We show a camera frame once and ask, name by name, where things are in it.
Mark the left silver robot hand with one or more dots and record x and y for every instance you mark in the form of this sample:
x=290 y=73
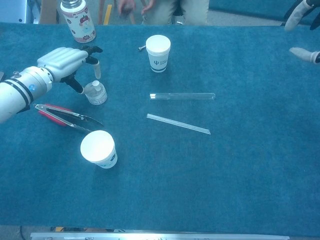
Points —
x=62 y=62

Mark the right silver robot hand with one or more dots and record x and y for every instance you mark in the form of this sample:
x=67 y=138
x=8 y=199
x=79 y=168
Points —
x=296 y=17

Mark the white round plastic cap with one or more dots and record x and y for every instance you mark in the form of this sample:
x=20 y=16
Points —
x=95 y=83

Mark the clear glass test tube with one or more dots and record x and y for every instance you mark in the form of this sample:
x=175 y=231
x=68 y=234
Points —
x=182 y=96

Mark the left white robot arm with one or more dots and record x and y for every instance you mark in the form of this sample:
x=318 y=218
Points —
x=17 y=92

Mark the clear tube on table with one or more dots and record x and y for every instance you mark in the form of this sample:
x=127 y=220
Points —
x=178 y=123

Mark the white red printed thermos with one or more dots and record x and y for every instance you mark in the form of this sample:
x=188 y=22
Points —
x=80 y=22

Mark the clear plastic jar of screws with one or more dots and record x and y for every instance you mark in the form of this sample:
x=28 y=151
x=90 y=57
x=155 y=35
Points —
x=97 y=96

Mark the brown cardboard box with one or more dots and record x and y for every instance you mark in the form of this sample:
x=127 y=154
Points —
x=48 y=12

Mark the small metal bolt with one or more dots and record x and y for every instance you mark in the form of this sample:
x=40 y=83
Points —
x=141 y=48

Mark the white paper cup blue print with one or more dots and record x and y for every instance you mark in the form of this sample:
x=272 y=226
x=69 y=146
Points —
x=158 y=57
x=97 y=148

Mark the person in beige trousers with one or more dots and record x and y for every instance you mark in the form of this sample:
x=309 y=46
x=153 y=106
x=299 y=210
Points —
x=192 y=11

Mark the teal table cloth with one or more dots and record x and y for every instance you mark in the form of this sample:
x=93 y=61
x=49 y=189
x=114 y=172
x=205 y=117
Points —
x=225 y=175

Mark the aluminium profile rail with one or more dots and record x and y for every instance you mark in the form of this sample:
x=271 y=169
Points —
x=150 y=236

